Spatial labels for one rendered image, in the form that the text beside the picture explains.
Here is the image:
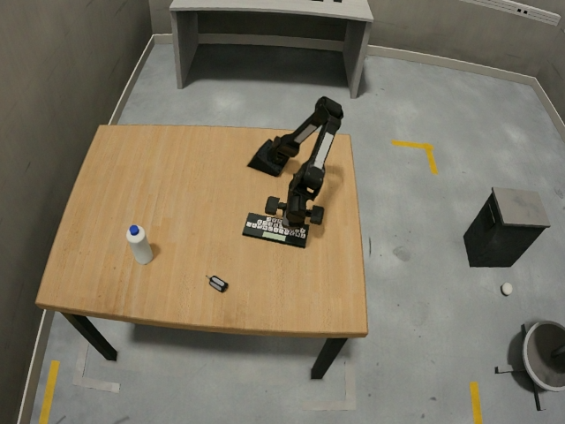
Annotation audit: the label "black keyboard panel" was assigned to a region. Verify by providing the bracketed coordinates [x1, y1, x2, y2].
[242, 212, 309, 248]

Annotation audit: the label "white plastic bottle with blue cap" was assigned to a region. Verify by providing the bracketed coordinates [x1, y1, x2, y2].
[126, 225, 153, 265]

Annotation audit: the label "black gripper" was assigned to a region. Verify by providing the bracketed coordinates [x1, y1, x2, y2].
[265, 196, 324, 225]

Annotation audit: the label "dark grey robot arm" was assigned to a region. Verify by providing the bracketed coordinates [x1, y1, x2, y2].
[267, 96, 344, 231]

